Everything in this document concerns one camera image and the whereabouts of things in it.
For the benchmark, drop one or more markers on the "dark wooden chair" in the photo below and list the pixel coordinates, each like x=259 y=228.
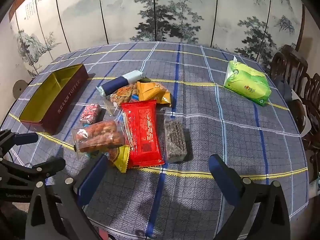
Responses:
x=311 y=100
x=290 y=60

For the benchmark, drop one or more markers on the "green tissue pack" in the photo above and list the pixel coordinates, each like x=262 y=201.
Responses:
x=247 y=85

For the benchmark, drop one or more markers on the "clear packet of large dough twists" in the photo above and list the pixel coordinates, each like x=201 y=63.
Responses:
x=97 y=135

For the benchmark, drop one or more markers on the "blue and pale snack pack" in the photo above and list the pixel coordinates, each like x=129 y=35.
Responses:
x=117 y=83

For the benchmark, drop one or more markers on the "pink patterned candy packet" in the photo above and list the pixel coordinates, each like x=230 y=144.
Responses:
x=90 y=113

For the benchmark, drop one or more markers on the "blue-edged snack packet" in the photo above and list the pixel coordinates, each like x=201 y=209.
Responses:
x=135 y=97

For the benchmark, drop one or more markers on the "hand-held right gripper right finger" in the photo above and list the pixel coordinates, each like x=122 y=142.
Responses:
x=218 y=168

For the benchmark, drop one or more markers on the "red snack packet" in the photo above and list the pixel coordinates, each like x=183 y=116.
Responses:
x=142 y=135

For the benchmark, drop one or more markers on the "clear peanut bag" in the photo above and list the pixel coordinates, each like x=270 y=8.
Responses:
x=122 y=93

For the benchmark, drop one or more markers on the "dark brown cake packet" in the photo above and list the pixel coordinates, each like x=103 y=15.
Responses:
x=175 y=140

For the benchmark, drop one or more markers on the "landscape painted folding screen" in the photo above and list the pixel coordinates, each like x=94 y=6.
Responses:
x=160 y=10

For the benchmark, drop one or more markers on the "round stone millstone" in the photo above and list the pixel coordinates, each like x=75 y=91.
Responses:
x=19 y=88

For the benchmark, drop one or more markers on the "orange snack packet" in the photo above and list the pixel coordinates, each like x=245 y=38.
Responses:
x=152 y=91

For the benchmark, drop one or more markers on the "yellow-edged snack packet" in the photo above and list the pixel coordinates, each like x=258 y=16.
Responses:
x=122 y=158

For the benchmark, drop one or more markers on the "dark red gold-lined tin box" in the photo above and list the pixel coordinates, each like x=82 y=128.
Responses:
x=66 y=98

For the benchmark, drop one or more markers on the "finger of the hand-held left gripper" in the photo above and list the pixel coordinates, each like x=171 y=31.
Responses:
x=25 y=138
x=50 y=168

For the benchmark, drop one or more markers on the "plaid grey-blue tablecloth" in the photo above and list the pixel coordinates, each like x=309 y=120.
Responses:
x=225 y=135

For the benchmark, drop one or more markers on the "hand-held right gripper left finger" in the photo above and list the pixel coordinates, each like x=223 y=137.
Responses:
x=93 y=177

